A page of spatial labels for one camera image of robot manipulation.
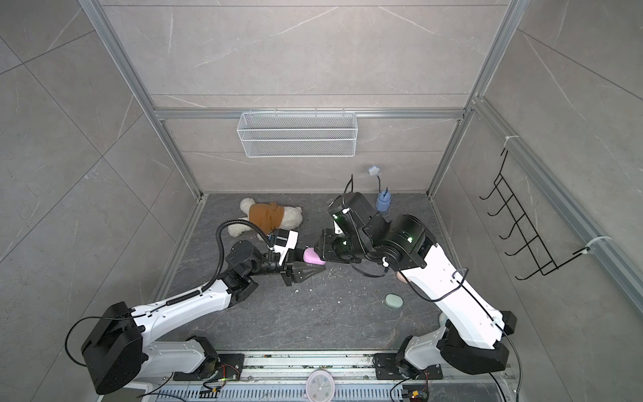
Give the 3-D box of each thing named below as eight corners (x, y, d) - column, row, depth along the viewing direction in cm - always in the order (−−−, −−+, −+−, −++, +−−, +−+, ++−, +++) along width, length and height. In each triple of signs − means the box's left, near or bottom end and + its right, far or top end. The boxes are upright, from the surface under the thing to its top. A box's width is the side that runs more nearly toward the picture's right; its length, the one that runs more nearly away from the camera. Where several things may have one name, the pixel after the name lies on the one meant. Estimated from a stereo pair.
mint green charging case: (385, 308, 87) (387, 305, 85) (384, 296, 90) (385, 293, 88) (402, 308, 87) (404, 305, 85) (400, 296, 90) (402, 293, 88)
